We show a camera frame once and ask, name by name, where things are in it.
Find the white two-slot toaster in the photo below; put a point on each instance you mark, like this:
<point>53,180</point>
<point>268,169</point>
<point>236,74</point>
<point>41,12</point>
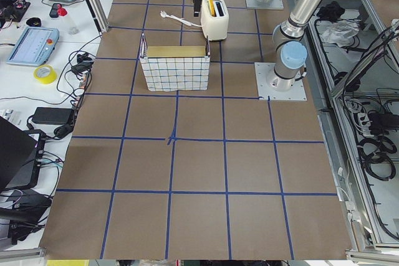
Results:
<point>214,27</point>

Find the red and black remote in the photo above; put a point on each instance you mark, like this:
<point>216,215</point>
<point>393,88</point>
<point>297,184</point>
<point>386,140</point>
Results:
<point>57,10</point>

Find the yellow tape roll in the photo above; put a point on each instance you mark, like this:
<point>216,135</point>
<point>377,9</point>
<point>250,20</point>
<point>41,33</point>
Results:
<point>45,74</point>

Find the near blue teach pendant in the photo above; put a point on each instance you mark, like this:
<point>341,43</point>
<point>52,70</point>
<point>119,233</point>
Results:
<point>34,46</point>

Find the black power adapter brick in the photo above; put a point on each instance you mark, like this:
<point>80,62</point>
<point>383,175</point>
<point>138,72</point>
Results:
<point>52,116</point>

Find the black monitor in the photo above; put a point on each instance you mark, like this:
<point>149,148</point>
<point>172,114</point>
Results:
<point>21,151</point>

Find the wire basket with checkered liner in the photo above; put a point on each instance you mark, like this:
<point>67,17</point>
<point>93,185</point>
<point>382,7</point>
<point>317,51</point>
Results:
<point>171,68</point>

